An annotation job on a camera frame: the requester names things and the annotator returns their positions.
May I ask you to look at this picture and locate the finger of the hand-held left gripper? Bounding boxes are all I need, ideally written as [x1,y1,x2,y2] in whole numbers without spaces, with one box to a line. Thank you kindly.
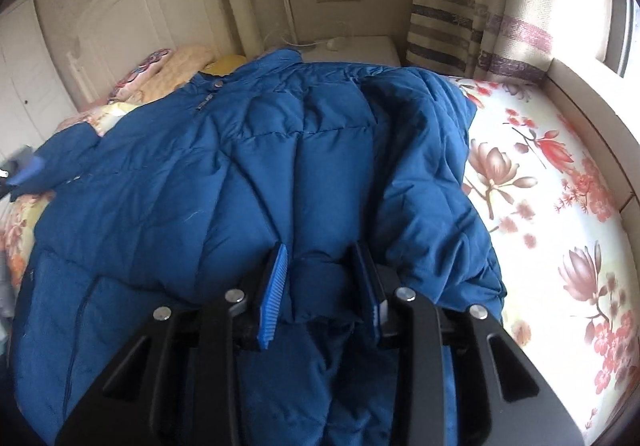
[0,146,45,199]

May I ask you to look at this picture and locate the window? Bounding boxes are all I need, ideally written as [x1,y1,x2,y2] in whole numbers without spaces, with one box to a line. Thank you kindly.
[550,0,640,81]

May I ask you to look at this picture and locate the patterned pillow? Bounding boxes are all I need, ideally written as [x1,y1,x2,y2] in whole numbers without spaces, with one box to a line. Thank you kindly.
[107,48,174,104]

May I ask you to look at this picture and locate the white cable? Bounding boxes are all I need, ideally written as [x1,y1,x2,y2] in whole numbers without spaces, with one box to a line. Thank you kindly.
[330,20,354,44]

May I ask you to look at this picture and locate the striped beige curtain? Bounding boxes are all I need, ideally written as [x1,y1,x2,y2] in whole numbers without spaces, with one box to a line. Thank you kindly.
[404,0,566,84]

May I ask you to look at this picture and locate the yellow pillow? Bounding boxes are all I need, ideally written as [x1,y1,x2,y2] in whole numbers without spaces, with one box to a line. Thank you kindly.
[202,54,247,76]

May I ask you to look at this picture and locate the beige window ledge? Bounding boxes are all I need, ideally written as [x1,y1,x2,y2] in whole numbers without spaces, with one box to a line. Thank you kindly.
[545,56,640,224]

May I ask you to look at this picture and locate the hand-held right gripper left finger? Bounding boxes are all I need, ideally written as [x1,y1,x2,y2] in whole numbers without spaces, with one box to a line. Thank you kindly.
[55,243,291,446]

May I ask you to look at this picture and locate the white wardrobe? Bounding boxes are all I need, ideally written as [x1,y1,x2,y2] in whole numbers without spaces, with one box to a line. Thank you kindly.
[0,0,81,167]

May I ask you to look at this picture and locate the floral bed sheet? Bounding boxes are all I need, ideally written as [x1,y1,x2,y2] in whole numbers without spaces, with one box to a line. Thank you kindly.
[0,76,638,446]

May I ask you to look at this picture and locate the patterned pillows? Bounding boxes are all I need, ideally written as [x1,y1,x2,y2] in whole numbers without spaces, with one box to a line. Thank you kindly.
[134,44,217,102]

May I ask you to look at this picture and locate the white wooden headboard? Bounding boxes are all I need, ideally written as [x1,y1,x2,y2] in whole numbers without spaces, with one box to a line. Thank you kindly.
[65,0,262,107]

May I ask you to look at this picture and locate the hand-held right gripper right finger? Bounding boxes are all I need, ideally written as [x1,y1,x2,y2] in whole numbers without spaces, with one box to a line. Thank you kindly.
[351,241,586,446]

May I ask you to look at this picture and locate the white nightstand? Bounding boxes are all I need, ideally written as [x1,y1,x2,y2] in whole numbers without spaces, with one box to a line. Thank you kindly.
[295,34,404,70]

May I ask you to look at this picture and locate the blue down jacket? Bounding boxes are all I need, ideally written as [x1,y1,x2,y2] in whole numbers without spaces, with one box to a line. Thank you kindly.
[7,48,509,446]

